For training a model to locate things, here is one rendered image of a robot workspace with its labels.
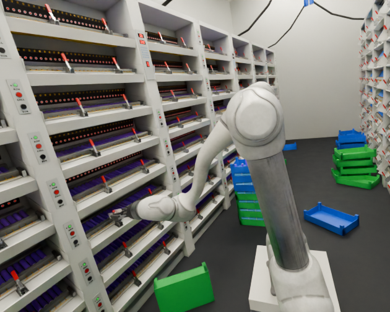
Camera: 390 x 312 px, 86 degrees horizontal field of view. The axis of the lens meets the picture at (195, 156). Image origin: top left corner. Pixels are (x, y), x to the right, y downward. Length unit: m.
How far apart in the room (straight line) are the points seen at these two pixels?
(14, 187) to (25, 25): 0.60
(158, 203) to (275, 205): 0.45
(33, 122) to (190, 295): 1.12
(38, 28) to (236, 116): 0.89
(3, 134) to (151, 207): 0.58
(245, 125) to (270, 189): 0.21
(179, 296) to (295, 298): 0.72
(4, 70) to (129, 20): 0.73
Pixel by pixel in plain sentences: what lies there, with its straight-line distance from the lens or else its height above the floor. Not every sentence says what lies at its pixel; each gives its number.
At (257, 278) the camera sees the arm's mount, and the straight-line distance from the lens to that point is 1.15.
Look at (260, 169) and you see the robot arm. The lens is 0.58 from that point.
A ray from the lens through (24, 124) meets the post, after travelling 1.00.
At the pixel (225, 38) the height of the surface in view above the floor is 1.70.
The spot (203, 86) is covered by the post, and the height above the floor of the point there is 1.22.
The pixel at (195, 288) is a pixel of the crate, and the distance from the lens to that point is 1.34.
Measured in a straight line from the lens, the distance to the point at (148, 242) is 1.38.
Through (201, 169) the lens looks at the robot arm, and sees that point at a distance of 0.81.
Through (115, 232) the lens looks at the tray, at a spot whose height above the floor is 0.54.
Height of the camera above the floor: 1.07
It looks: 13 degrees down
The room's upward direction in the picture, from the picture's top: 12 degrees counter-clockwise
